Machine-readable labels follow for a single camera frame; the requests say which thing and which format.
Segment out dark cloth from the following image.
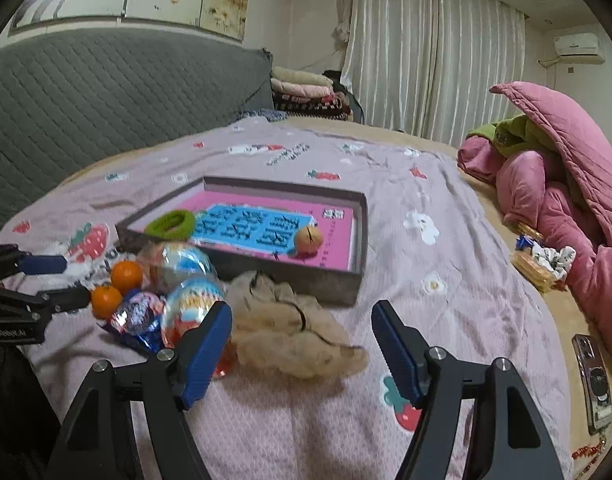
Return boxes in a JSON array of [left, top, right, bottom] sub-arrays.
[[323, 70, 367, 123]]

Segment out walnut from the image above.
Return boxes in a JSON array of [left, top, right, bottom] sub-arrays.
[[293, 226, 323, 257]]

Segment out blue wrapped candy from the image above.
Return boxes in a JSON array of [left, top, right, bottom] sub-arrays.
[[102, 291, 167, 356]]

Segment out pink printed bedsheet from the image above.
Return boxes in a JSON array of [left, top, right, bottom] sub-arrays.
[[0, 115, 574, 480]]

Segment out orange tangerine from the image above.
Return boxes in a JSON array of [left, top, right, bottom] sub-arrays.
[[91, 285, 123, 320], [110, 261, 144, 292]]

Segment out grey cardboard box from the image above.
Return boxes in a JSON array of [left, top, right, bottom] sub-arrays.
[[115, 176, 369, 307]]

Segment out silver remote control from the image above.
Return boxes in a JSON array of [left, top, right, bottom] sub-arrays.
[[572, 334, 612, 435]]

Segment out beige organza pouch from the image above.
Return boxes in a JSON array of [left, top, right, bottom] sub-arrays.
[[226, 270, 371, 380]]

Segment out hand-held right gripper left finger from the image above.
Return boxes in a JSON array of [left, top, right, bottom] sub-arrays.
[[45, 301, 233, 480]]

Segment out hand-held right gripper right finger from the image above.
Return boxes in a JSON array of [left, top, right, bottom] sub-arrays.
[[371, 300, 571, 480]]

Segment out large cracker packet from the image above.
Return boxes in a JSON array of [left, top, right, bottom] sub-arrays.
[[510, 247, 569, 293]]

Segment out green cloth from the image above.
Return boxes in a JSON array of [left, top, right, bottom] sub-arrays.
[[466, 115, 561, 161]]

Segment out pink folded blanket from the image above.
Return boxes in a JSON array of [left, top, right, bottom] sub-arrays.
[[272, 82, 337, 103]]

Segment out pink quilt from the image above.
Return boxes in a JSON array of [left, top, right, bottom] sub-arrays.
[[457, 81, 612, 376]]

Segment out checkered folded blanket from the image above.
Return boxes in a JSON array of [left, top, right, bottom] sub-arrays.
[[275, 95, 354, 122]]

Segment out blue knitted cloth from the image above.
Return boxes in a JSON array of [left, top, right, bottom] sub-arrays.
[[238, 109, 287, 122]]

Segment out red egg toy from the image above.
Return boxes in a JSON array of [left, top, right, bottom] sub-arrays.
[[138, 241, 217, 291], [161, 277, 237, 380]]

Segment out white floral scrunchie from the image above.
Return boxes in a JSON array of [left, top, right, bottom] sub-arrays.
[[533, 245, 579, 281]]

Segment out beige folded blanket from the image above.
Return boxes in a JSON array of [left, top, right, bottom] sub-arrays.
[[272, 66, 333, 88]]

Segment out pink book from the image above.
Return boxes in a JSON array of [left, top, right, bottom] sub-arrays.
[[173, 191, 357, 272]]

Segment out green hair scrunchie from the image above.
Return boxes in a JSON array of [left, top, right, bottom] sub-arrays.
[[145, 211, 197, 240]]

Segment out white air conditioner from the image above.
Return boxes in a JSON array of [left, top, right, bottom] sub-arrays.
[[553, 32, 605, 66]]

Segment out grey quilted headboard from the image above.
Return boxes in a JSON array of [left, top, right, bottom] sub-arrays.
[[0, 35, 275, 246]]

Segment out red bead bracelet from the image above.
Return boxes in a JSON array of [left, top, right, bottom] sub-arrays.
[[572, 435, 606, 463]]

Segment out white curtains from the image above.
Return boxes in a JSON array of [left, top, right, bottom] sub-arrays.
[[336, 0, 526, 148]]

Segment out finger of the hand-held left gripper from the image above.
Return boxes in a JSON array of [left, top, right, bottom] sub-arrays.
[[0, 286, 93, 321], [0, 244, 68, 286]]

